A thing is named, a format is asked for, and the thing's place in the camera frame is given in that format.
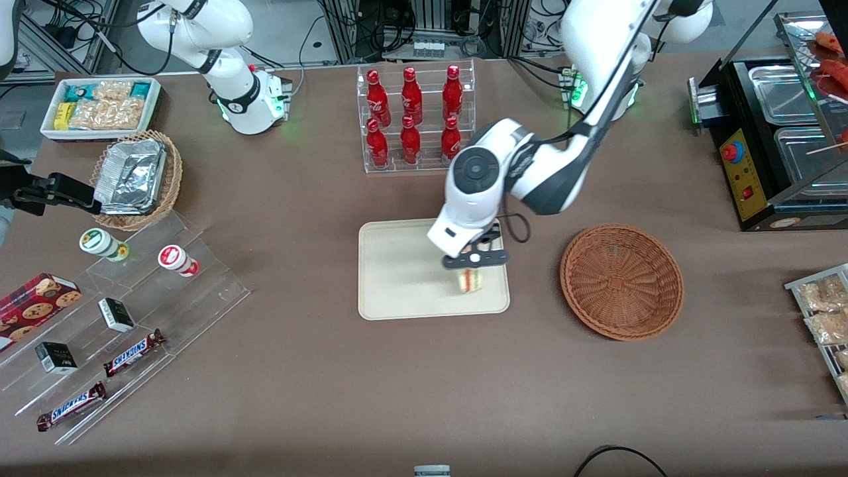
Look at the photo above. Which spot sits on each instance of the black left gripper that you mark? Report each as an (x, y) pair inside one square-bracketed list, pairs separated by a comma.
[(488, 237)]

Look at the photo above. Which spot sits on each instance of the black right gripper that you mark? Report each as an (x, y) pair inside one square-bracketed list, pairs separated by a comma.
[(41, 193)]

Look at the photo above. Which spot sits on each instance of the triangular sandwich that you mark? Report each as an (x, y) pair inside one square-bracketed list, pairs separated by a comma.
[(470, 281)]

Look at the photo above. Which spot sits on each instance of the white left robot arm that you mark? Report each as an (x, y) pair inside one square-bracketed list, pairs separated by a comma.
[(543, 165)]

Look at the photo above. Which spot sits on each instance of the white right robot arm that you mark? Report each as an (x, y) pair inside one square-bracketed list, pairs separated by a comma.
[(225, 40)]

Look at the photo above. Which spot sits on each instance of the cream plastic tray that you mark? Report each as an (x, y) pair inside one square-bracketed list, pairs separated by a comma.
[(397, 278)]

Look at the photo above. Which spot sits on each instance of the light wicker basket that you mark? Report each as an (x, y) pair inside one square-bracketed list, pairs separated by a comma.
[(173, 179)]

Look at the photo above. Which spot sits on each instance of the brown wicker basket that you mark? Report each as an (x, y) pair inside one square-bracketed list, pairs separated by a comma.
[(619, 285)]

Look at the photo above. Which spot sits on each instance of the green lid drink cup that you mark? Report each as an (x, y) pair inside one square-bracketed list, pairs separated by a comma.
[(98, 242)]

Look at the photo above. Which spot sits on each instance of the stack of foil containers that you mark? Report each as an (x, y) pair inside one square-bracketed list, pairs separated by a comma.
[(129, 175)]

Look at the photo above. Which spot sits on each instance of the white rectangular snack bin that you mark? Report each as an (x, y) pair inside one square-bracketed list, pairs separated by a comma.
[(99, 135)]

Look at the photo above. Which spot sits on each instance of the yellow snack packet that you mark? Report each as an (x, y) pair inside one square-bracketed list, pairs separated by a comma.
[(63, 116)]

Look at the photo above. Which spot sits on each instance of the large clear cracker bag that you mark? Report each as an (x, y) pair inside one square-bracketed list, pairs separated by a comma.
[(109, 114)]

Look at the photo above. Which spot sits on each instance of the clear bag of crackers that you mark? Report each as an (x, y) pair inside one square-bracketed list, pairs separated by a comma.
[(114, 89)]

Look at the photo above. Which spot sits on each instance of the clear acrylic bottle rack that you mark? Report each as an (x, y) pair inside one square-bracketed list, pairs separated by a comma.
[(424, 167)]

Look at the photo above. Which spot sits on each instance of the red cookie box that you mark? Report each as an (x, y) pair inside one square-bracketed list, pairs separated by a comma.
[(33, 308)]

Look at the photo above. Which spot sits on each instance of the red lid drink cup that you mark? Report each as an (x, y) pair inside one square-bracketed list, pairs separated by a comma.
[(175, 258)]

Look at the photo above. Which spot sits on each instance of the small teal snack packet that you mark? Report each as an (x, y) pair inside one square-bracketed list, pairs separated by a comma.
[(140, 89)]

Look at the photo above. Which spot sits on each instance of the small black box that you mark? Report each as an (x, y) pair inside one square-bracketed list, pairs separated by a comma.
[(56, 358), (116, 315)]

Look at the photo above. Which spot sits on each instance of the red cola bottle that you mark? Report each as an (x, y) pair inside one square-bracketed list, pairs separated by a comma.
[(377, 146), (376, 99), (410, 142), (450, 139), (411, 96), (452, 94)]

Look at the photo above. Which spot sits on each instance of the clear acrylic stepped display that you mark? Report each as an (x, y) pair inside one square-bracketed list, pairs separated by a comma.
[(199, 298)]

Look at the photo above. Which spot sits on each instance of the brown snickers bar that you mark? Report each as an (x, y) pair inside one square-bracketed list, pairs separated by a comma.
[(71, 406), (132, 353)]

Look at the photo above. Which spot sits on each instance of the grey box at table edge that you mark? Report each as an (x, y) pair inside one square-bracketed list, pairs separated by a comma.
[(432, 471)]

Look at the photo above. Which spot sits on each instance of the white power strip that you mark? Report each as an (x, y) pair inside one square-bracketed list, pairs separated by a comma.
[(428, 48)]

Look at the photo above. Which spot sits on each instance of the red appliance knob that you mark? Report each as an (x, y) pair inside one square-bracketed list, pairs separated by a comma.
[(731, 153)]

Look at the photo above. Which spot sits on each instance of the black food warmer appliance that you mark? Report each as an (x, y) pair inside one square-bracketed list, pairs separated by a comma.
[(748, 199)]

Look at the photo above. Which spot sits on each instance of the clear bag of snacks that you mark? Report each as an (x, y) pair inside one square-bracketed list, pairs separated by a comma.
[(828, 328), (821, 295)]

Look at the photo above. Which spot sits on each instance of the steel warmer pan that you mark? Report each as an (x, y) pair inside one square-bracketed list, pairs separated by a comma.
[(808, 162), (782, 96)]

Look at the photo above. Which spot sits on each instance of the red sausages on skewers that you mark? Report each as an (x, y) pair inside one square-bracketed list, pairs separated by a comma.
[(836, 71)]

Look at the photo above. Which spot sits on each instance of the grey metal shelf frame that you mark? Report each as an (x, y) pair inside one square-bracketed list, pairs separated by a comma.
[(40, 46)]

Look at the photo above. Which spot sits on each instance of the aluminium frame rack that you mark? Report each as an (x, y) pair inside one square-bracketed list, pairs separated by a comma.
[(344, 30)]

